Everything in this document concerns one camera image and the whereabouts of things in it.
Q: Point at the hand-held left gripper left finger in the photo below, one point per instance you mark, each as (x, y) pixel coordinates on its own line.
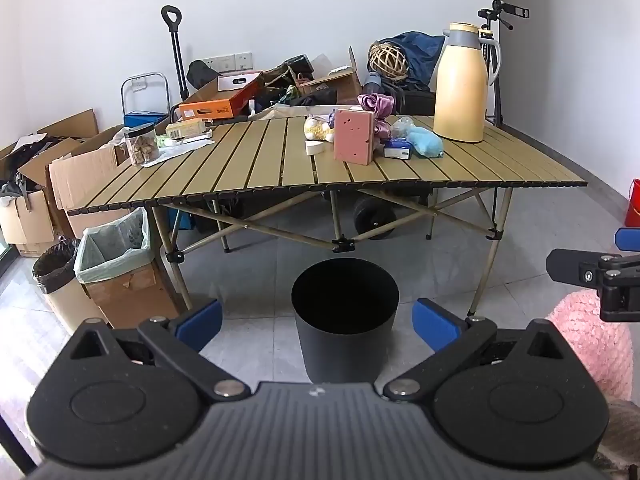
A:
(200, 322)

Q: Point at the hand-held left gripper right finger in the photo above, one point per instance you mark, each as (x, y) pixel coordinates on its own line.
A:
(435, 325)

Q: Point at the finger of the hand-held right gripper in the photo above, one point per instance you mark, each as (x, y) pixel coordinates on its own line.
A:
(570, 267)
(629, 239)

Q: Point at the black round bin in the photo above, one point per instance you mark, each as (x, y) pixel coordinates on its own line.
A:
(345, 350)

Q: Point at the blue tissue packet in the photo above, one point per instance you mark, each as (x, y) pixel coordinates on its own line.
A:
(397, 150)

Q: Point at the light blue fluffy cloth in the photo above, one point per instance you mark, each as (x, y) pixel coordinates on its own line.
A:
(425, 142)

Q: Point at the yellow white plush toy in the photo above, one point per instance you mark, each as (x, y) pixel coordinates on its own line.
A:
(317, 127)

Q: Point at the red bucket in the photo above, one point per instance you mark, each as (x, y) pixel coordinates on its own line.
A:
(634, 205)

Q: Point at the cardboard box with green liner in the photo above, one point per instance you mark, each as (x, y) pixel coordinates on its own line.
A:
(135, 295)

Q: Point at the person's pink fluffy clothing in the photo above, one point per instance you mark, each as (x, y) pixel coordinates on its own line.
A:
(590, 340)

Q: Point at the beige bin with black bag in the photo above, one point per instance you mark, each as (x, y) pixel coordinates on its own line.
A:
(65, 305)

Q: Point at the khaki folding slatted table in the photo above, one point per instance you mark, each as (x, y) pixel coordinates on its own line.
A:
(260, 160)

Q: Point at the printed paper leaflet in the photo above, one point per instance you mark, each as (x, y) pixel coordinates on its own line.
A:
(190, 149)

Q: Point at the black tripod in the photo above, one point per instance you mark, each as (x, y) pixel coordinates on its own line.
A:
(497, 100)

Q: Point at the small green bottle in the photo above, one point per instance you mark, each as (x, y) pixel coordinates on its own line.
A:
(167, 141)

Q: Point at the clear jar black lid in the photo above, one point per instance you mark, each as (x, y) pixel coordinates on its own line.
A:
(141, 147)

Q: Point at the yellow medicine box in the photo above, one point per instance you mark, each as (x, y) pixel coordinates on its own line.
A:
(187, 129)

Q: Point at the large open cardboard box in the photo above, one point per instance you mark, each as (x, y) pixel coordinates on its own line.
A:
(27, 225)

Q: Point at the clear plastic bag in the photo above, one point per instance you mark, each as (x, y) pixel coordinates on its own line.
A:
(402, 125)

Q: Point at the pink foam block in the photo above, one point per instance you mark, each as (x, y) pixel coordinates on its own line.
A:
(352, 135)

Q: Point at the white tape roll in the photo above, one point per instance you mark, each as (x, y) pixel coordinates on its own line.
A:
(314, 148)

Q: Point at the yellow thermos jug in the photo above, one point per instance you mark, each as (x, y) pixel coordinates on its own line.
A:
(460, 90)

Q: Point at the blue plastic box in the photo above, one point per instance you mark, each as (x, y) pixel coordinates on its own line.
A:
(142, 121)

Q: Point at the orange cardboard box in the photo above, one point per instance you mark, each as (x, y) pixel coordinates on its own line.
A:
(215, 105)

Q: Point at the beige wagon fabric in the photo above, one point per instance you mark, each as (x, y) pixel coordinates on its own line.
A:
(280, 110)

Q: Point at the black bag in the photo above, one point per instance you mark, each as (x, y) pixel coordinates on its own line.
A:
(202, 75)

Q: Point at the grey water bottle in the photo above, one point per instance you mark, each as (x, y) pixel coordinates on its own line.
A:
(372, 82)

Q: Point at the small brown cardboard box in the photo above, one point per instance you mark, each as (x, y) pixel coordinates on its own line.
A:
(340, 85)

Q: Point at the blue bag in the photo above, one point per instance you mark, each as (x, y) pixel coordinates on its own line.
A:
(420, 50)

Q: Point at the wicker ball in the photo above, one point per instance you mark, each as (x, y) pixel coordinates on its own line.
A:
(389, 62)

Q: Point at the white metal frame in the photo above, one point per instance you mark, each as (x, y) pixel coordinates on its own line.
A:
(145, 76)

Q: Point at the white wall socket panel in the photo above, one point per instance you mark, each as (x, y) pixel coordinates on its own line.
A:
(235, 61)

